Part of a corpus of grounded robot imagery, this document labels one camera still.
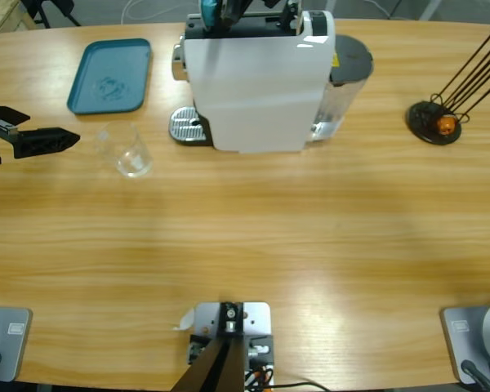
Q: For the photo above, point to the black tripod legs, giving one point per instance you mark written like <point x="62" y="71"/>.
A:
<point x="65" y="12"/>

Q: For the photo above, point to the teal plastic tray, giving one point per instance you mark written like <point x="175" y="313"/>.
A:
<point x="114" y="65"/>

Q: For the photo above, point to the white capsule coffee machine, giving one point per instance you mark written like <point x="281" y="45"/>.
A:
<point x="253" y="94"/>

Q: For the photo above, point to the white mount block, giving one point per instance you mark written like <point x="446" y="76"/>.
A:
<point x="257" y="318"/>

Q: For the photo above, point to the orange coffee capsule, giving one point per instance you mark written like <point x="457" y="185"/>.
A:
<point x="446" y="124"/>

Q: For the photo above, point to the white tape strip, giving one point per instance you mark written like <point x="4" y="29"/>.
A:
<point x="185" y="320"/>

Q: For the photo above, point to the clear drinking glass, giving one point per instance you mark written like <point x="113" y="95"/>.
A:
<point x="132" y="165"/>

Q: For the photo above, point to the dark camera post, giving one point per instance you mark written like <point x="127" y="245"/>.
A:
<point x="220" y="367"/>

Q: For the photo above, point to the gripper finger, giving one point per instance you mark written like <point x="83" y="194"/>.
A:
<point x="232" y="10"/>
<point x="4" y="112"/>
<point x="45" y="141"/>

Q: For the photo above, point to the blue coffee capsule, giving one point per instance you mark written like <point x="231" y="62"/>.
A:
<point x="209" y="14"/>

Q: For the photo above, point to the black capsule holder with rods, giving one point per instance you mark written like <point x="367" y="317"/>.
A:
<point x="422" y="122"/>

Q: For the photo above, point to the water tank with black lid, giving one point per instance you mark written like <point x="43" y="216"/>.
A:
<point x="349" y="57"/>

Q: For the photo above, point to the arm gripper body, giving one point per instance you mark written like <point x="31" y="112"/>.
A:
<point x="0" y="130"/>
<point x="271" y="3"/>

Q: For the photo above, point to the metal drip tray grate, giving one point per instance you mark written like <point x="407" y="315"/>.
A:
<point x="183" y="124"/>

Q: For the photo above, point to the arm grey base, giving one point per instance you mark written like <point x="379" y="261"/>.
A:
<point x="486" y="335"/>
<point x="6" y="343"/>

